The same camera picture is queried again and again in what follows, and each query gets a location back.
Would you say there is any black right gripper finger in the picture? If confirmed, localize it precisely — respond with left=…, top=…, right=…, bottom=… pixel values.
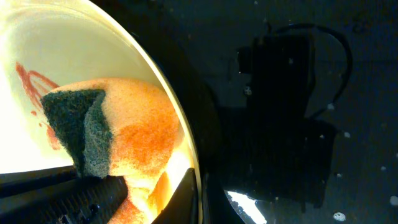
left=152, top=168, right=198, bottom=224

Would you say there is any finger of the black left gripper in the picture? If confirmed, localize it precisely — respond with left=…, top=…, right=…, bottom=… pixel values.
left=1, top=166, right=127, bottom=224

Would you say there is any orange green sponge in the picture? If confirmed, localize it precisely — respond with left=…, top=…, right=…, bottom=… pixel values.
left=41, top=78, right=180, bottom=223

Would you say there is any yellow plate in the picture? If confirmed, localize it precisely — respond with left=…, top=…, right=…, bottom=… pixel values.
left=1, top=0, right=199, bottom=205

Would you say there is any black round tray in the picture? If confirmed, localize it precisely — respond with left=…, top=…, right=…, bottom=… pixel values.
left=98, top=1, right=397, bottom=223

